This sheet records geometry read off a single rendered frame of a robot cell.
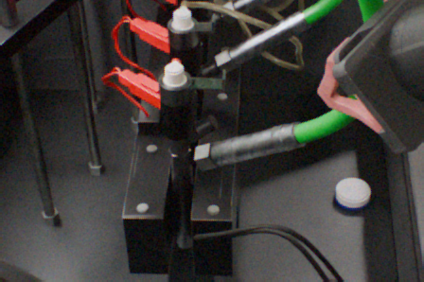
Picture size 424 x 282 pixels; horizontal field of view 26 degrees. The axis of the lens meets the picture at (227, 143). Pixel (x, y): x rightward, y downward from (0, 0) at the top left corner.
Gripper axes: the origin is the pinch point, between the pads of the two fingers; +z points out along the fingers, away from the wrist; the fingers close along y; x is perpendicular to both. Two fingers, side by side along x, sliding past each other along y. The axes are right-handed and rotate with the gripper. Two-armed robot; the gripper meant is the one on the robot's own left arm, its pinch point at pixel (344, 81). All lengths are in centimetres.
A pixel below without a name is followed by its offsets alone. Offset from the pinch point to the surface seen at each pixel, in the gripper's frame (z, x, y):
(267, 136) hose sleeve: 6.4, 0.5, 3.9
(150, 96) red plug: 23.6, -5.3, 1.9
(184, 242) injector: 33.7, 8.7, 5.5
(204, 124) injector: 22.2, -0.4, 0.4
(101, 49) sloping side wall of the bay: 58, -10, -10
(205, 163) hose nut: 12.2, -0.1, 6.5
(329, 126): 1.5, 1.8, 2.1
